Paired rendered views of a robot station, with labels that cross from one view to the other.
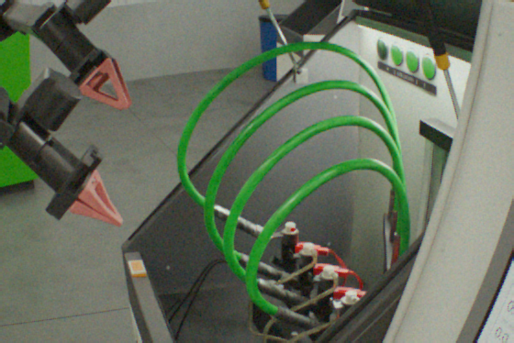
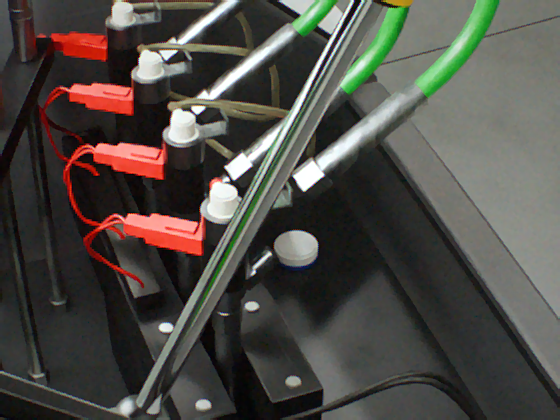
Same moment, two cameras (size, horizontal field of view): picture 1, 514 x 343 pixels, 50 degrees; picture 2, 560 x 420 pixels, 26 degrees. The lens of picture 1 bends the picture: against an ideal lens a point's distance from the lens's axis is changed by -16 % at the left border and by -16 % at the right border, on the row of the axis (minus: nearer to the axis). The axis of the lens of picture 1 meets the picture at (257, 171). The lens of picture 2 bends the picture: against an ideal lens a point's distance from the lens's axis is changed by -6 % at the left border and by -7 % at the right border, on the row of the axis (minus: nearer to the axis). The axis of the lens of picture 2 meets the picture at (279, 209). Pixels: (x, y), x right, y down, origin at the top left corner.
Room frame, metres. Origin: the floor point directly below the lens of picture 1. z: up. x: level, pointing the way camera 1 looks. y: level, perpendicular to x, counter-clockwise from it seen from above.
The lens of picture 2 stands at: (1.53, -0.06, 1.60)
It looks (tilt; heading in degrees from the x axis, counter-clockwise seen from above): 40 degrees down; 176
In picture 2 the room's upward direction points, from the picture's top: 1 degrees clockwise
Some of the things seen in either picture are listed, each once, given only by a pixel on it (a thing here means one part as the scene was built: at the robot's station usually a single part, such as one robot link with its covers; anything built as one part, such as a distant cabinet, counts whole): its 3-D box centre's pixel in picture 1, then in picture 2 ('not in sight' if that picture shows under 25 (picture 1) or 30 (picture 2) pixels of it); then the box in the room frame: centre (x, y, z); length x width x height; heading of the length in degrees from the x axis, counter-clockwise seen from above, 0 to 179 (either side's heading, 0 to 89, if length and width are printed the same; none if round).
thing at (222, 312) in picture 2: (282, 284); (242, 325); (0.94, -0.04, 1.01); 0.05 x 0.03 x 0.21; 108
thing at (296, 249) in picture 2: not in sight; (296, 249); (0.68, 0.01, 0.84); 0.04 x 0.04 x 0.01
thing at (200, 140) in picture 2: (298, 306); (203, 249); (0.87, -0.07, 1.01); 0.05 x 0.03 x 0.21; 108
